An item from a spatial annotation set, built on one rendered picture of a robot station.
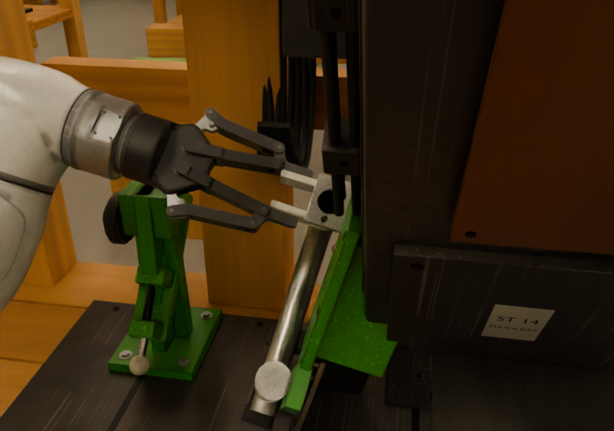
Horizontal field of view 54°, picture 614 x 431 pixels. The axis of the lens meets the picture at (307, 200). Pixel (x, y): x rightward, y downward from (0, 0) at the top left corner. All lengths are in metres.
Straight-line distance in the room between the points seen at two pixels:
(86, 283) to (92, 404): 0.34
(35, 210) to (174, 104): 0.40
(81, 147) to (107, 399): 0.40
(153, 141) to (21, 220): 0.16
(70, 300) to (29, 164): 0.52
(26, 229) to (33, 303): 0.50
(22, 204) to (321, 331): 0.34
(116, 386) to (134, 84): 0.48
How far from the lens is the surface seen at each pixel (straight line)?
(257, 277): 1.03
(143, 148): 0.65
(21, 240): 0.70
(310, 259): 0.74
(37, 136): 0.68
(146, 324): 0.88
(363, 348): 0.60
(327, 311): 0.57
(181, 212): 0.65
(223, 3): 0.87
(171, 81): 1.02
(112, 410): 0.91
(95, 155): 0.66
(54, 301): 1.17
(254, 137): 0.67
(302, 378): 0.62
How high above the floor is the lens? 1.53
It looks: 27 degrees down
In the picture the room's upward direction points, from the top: straight up
